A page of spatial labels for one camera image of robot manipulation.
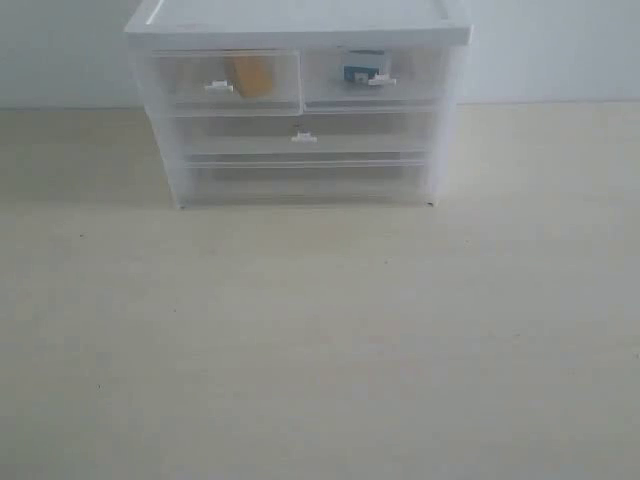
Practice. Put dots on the yellow cheese wedge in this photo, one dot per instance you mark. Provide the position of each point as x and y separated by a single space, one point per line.
249 75

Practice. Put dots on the white bottle with teal label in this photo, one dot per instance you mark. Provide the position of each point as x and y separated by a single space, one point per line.
361 66

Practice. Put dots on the clear wide bottom drawer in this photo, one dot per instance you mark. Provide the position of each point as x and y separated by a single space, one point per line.
318 175

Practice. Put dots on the clear wide drawer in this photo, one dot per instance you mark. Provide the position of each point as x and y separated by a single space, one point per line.
316 133
318 175

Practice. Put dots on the clear wide middle drawer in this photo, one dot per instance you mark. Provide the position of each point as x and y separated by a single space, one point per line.
316 133

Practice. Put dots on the white plastic drawer cabinet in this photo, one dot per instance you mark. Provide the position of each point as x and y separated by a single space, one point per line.
159 26

